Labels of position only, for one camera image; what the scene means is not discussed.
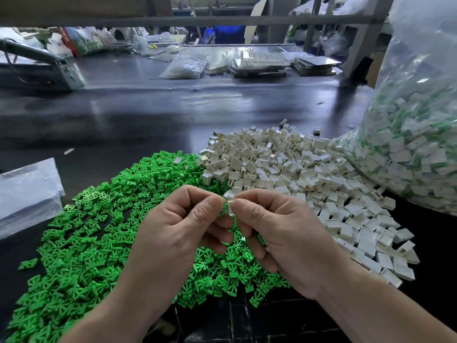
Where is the clear plastic bag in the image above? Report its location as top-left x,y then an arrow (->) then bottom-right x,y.
337,0 -> 457,216

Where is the grey metal slanted post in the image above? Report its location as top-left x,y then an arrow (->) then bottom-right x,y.
341,0 -> 395,84

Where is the person's left forearm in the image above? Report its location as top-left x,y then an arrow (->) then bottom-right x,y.
60,282 -> 154,343

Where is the blue crate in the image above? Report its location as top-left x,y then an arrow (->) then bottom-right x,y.
206,25 -> 247,45

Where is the person's right hand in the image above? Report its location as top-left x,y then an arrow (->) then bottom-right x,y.
230,188 -> 356,301

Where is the grey heat sealer machine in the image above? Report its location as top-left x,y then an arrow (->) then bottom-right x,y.
0,38 -> 87,91

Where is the pile of green plastic clips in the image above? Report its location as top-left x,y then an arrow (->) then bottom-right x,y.
6,151 -> 292,343

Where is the grey metal horizontal bar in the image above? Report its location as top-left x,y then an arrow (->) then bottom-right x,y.
0,13 -> 390,28

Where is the person's left hand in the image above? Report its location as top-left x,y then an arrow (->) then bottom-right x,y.
118,185 -> 235,319

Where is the dark flat tray stack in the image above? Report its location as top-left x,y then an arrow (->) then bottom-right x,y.
293,55 -> 342,77

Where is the pile of white plastic caps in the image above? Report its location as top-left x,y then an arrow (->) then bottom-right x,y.
199,123 -> 421,289

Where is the small clear bag of parts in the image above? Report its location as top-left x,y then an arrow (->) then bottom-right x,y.
159,53 -> 209,80

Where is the stack of clear flat bags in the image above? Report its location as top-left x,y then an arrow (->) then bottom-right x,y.
0,158 -> 65,240

